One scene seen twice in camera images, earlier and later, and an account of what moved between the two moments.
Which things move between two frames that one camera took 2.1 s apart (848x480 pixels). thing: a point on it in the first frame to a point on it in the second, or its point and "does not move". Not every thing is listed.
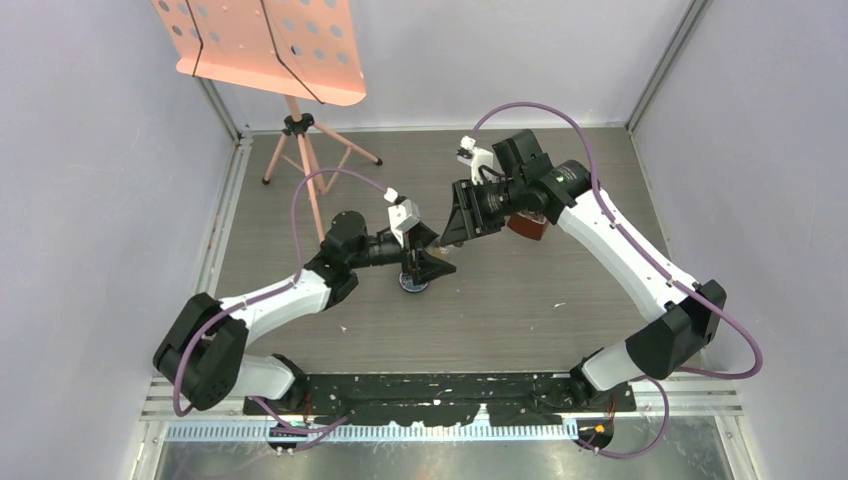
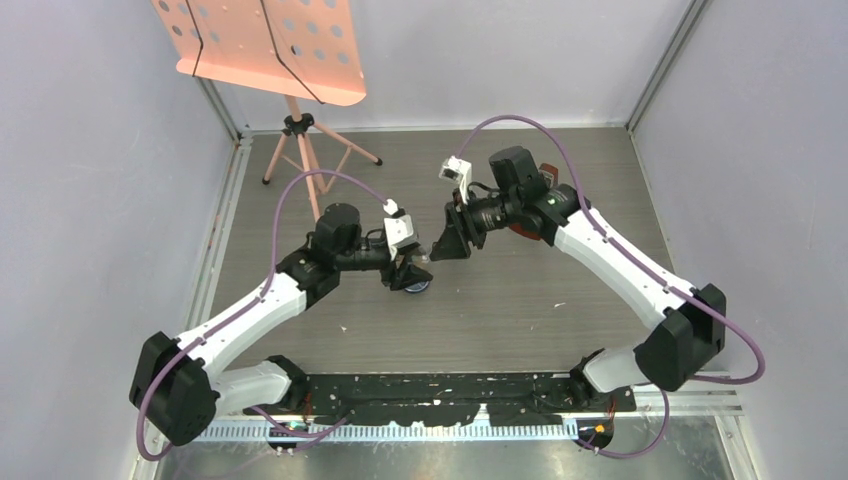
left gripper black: [425, 266] to [408, 275]
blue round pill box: [406, 280] does not move
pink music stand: [297, 49] does not move
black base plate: [417, 400] does not move
